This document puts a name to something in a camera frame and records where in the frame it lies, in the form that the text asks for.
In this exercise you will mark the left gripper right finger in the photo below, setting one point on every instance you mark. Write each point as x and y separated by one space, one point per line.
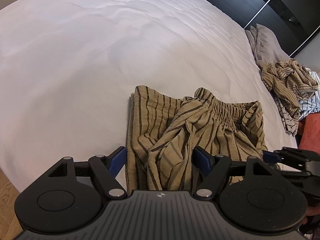
214 170

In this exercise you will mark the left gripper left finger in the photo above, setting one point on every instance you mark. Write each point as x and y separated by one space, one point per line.
104 172

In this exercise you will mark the tan striped trousers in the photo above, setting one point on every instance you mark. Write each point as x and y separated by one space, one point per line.
163 131

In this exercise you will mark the rust red garment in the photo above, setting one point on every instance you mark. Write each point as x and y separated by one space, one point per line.
309 129

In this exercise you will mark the blue white checked shirt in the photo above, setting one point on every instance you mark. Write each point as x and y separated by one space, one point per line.
306 107

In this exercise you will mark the tan striped crumpled garment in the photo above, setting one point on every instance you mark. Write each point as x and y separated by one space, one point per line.
289 81

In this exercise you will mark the white bed sheet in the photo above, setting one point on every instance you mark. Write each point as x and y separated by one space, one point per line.
68 68

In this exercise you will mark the grey pillow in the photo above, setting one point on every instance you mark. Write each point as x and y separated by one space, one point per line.
265 46

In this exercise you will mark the black wardrobe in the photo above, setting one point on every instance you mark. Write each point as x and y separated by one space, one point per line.
294 22

